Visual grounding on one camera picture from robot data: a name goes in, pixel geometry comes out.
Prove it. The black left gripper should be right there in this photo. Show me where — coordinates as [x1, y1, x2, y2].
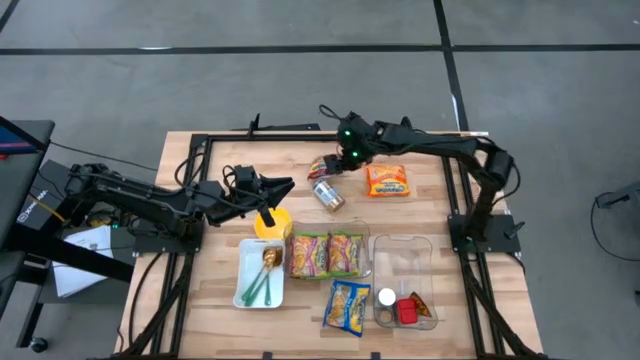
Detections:
[203, 174, 296, 230]

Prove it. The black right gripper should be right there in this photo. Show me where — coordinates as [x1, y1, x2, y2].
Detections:
[324, 112, 381, 177]

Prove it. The red yellow noodle packet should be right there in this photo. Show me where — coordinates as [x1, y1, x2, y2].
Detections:
[307, 155, 335, 181]

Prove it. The orange noodle packet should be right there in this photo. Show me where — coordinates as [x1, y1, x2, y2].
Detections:
[365, 163, 411, 198]

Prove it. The green pink noodle packet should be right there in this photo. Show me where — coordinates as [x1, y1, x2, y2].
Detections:
[287, 231, 331, 280]
[328, 231, 366, 279]

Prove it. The gold spoon with green handle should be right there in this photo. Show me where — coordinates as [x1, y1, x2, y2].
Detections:
[241, 262, 269, 305]
[263, 249, 279, 308]
[247, 248, 282, 308]

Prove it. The small red box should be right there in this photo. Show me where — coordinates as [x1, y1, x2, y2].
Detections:
[396, 298, 418, 325]

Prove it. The brown orange snack packet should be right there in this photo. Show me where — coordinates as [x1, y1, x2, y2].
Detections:
[409, 291, 434, 319]

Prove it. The silver tin can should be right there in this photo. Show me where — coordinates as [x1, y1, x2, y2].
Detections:
[312, 179, 347, 211]

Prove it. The yellow bowl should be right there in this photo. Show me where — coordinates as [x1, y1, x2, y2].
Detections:
[253, 207, 294, 240]

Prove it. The white rectangular tray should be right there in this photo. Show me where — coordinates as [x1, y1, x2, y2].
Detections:
[232, 238, 287, 309]

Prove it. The wide clear plastic container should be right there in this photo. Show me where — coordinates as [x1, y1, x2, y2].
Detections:
[285, 219, 375, 280]

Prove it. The narrow clear plastic container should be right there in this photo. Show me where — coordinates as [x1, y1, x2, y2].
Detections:
[370, 233, 442, 330]

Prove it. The blue yellow noodle packet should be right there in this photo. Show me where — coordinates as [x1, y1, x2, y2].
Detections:
[322, 279, 372, 338]

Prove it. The yellow black device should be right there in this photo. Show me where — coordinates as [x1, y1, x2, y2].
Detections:
[85, 209, 115, 229]

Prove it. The white paper sheet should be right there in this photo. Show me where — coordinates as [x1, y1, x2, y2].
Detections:
[51, 224, 115, 299]

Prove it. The black box with white label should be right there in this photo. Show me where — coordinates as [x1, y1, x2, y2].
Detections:
[17, 159, 71, 232]

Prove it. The black side desk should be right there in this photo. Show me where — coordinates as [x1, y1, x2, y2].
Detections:
[0, 115, 136, 349]

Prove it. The monitor with blue screen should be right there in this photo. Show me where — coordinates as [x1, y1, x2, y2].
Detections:
[0, 117, 51, 157]

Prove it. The grey chair leg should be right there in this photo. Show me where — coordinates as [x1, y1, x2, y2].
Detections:
[593, 178, 640, 210]

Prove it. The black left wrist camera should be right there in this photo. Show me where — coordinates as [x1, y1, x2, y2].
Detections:
[233, 164, 260, 190]

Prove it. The black metal table frame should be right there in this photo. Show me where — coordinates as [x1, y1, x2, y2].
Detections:
[107, 130, 551, 360]

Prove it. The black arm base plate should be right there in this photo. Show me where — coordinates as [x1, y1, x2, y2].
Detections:
[447, 213, 522, 254]
[132, 213, 206, 254]

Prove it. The thin black floor cable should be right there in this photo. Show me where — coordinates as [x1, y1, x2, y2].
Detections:
[589, 191, 640, 263]

